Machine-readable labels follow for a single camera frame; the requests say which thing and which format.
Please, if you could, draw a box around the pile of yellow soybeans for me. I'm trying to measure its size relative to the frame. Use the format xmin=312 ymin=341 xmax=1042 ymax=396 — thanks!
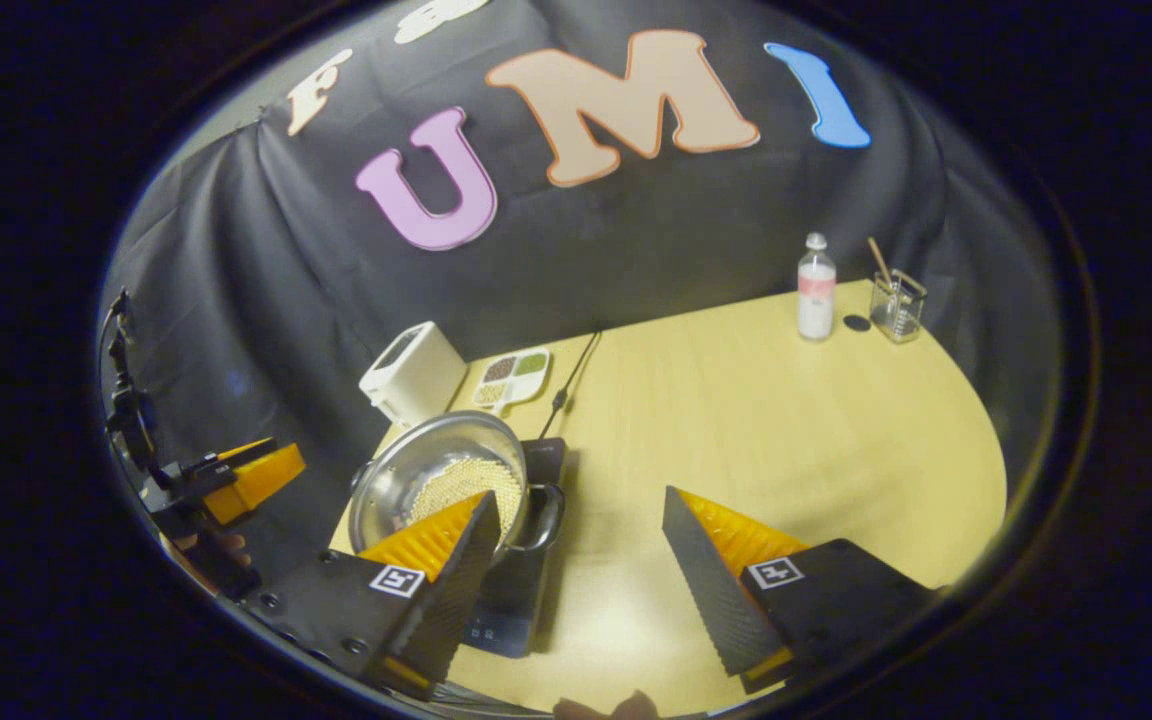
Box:
xmin=408 ymin=457 xmax=524 ymax=536

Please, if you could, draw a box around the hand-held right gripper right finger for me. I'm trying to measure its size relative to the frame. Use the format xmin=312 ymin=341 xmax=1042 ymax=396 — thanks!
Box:
xmin=662 ymin=486 xmax=942 ymax=696

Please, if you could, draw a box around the white box-shaped appliance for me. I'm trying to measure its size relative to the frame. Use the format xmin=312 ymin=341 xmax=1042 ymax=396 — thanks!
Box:
xmin=359 ymin=321 xmax=468 ymax=429

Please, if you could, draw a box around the wire utensil holder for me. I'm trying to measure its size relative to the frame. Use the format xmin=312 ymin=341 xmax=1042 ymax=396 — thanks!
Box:
xmin=870 ymin=268 xmax=928 ymax=344

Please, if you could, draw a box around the black power cable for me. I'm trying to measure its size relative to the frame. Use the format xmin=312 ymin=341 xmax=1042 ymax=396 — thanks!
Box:
xmin=539 ymin=331 xmax=604 ymax=441

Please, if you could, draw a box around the divided tray of beans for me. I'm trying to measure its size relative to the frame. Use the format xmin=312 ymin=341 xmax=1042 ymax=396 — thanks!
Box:
xmin=473 ymin=347 xmax=552 ymax=416

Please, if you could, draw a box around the steel pot with black handles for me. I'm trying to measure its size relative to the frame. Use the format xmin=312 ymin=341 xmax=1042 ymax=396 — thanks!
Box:
xmin=348 ymin=411 xmax=567 ymax=561

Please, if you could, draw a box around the black induction cooktop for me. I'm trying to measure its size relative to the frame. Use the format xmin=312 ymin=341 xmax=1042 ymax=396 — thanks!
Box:
xmin=461 ymin=437 xmax=569 ymax=659

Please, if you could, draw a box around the clear bottle with pink label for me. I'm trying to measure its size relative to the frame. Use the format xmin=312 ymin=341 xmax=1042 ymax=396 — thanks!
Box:
xmin=797 ymin=232 xmax=838 ymax=343

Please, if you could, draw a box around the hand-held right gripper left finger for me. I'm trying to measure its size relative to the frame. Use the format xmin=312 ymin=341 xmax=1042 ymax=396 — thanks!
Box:
xmin=236 ymin=490 xmax=502 ymax=701

